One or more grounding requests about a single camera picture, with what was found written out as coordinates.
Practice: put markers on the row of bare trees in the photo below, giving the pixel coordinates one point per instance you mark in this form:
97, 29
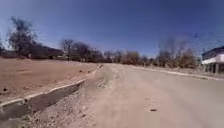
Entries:
130, 58

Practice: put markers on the grey dirt road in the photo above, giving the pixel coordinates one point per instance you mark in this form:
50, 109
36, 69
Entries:
150, 96

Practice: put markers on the dark low building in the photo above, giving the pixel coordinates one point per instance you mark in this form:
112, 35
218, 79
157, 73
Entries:
46, 52

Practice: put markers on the concrete kerb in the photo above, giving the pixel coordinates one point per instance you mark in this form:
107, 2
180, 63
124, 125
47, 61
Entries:
50, 98

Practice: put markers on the bare brown dirt field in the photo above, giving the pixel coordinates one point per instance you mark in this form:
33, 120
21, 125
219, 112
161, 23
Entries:
33, 75

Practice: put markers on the bare tree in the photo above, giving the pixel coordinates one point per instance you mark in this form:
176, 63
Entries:
21, 36

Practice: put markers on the white building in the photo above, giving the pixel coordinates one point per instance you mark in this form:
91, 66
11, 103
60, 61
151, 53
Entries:
213, 58

